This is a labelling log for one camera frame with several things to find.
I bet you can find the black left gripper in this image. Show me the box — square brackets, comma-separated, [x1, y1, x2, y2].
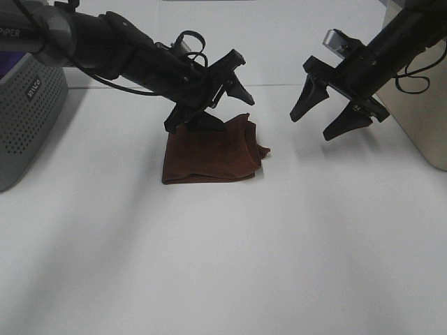
[164, 49, 255, 134]

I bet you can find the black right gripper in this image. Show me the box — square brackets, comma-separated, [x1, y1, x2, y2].
[290, 37, 389, 141]

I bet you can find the brown towel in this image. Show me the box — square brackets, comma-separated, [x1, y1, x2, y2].
[161, 113, 270, 185]

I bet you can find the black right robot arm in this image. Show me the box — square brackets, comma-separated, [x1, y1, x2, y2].
[290, 1, 446, 140]

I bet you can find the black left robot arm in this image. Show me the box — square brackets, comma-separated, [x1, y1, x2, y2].
[1, 1, 254, 133]

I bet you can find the grey perforated plastic basket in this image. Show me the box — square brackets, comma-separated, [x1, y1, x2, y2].
[1, 54, 68, 192]

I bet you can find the purple towel in basket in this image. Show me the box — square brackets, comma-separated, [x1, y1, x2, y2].
[0, 51, 29, 78]

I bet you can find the black left camera cable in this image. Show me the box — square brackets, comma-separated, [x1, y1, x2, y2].
[13, 0, 210, 95]

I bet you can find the black camera cable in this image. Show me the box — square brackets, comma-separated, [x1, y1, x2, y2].
[394, 20, 447, 95]
[13, 0, 210, 95]

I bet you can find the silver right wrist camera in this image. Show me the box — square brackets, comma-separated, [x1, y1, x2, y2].
[323, 29, 352, 59]

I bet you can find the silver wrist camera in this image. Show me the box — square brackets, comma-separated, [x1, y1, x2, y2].
[323, 29, 352, 59]
[170, 34, 192, 57]

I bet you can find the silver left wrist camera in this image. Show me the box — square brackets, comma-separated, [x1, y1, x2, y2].
[170, 34, 192, 57]

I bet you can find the black right camera cable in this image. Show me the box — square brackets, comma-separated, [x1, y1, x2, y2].
[394, 20, 447, 95]

